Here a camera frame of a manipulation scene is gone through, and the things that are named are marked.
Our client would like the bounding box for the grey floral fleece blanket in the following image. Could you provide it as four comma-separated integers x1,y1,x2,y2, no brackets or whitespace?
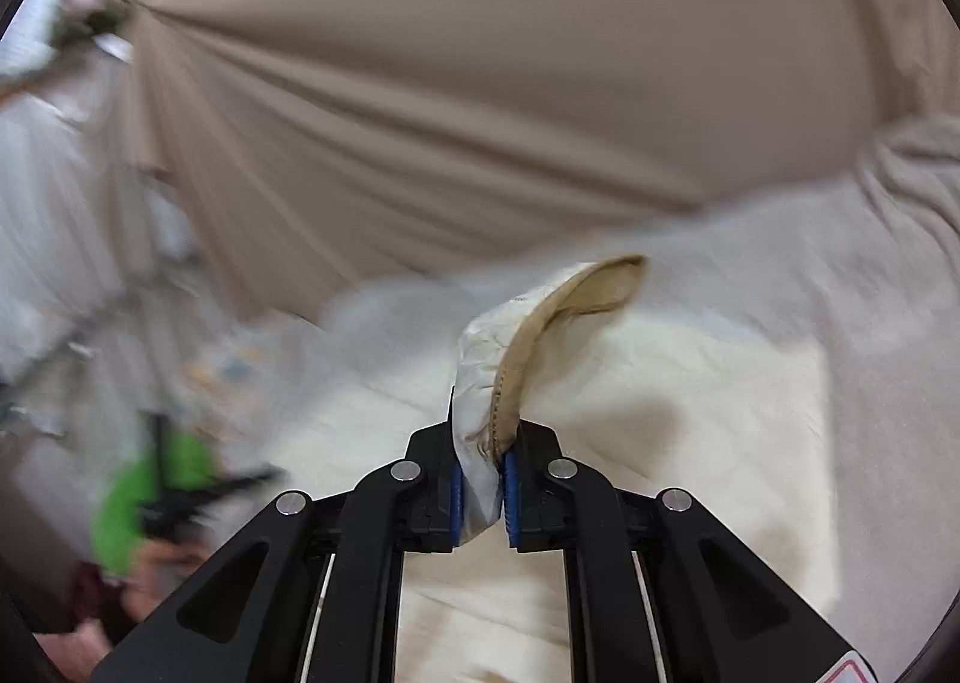
148,111,960,677

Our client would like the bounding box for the beige draped sheet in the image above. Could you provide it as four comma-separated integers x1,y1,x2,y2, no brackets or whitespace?
122,0,958,319

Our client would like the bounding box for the silver satin curtain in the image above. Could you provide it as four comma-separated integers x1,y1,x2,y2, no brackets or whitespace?
2,0,197,440

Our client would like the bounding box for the green pillow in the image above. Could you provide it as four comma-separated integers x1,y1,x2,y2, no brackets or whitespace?
89,429,217,576

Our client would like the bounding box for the person's left hand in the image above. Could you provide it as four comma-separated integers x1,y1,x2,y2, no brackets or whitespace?
34,538,212,681

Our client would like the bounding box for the cream quilted jacket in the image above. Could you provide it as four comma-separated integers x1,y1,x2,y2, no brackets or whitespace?
265,269,841,681

